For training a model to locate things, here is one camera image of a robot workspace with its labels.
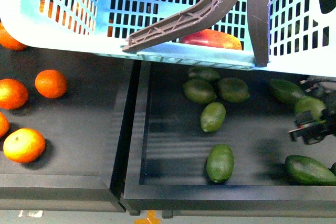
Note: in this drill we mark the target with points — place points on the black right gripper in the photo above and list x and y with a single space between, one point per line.
313 127

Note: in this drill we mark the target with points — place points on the red yellow mango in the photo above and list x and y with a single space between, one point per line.
212 38

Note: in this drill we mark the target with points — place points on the light blue plastic basket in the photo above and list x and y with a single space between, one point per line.
291 36

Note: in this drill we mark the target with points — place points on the dark green avocado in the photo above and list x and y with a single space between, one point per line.
285 91
308 171

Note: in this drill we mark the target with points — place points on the black avocado tray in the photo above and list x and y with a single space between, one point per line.
168 151

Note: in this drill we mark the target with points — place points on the black tangerine tray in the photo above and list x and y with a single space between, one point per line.
85 132

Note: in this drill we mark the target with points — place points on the orange tangerine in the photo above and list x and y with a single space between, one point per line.
13 94
24 145
4 124
8 42
51 83

